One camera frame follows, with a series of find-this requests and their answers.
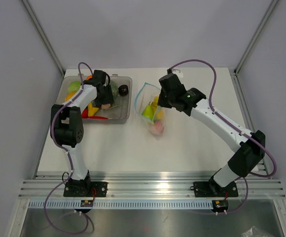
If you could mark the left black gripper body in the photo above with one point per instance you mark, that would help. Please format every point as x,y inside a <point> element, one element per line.
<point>105,98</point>

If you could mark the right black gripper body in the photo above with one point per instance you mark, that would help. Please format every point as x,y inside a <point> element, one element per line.
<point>165,100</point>

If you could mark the yellow banana bunch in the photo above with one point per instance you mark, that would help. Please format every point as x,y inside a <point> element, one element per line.
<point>158,112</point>

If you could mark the clear zip top bag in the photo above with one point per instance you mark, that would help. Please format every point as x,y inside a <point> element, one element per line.
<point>144,96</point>

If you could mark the green apple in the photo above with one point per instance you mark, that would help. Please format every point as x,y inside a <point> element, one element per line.
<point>148,112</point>

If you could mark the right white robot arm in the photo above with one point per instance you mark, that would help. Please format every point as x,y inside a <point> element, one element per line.
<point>245,144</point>

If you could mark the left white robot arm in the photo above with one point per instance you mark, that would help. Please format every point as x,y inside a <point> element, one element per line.
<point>67,128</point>

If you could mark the clear plastic food bin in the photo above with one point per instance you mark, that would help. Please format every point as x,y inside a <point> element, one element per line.
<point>117,112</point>

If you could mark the crumpled plastic bag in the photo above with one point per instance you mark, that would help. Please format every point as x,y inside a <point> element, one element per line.
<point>255,232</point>

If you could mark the green melon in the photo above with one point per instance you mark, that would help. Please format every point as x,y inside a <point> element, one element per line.
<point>114,89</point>

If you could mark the dark avocado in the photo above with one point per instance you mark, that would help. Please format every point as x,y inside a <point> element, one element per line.
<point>123,90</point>

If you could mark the green cabbage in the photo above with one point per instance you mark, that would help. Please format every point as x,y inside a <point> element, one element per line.
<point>74,86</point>

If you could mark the yellow bell pepper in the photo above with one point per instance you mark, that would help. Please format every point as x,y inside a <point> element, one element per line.
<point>91,110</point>

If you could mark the yellow lemon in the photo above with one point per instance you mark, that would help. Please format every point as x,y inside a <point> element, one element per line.
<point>70,95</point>

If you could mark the red chili pepper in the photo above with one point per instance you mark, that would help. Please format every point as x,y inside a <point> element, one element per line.
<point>97,117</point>

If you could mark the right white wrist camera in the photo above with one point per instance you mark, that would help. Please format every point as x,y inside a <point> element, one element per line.
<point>177,72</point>

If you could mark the left aluminium frame post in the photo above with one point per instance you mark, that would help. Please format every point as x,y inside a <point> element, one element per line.
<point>43,36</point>

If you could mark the aluminium mounting rail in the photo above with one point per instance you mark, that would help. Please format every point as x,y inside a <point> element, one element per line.
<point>155,185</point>

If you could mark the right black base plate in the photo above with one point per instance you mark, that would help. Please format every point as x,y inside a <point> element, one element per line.
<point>202,189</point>

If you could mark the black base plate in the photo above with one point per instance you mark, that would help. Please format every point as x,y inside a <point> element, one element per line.
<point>202,189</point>
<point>93,189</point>

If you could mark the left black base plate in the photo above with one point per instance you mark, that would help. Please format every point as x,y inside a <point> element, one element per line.
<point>93,189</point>

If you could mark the white slotted cable duct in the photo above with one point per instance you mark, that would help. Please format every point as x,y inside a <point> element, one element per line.
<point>121,204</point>

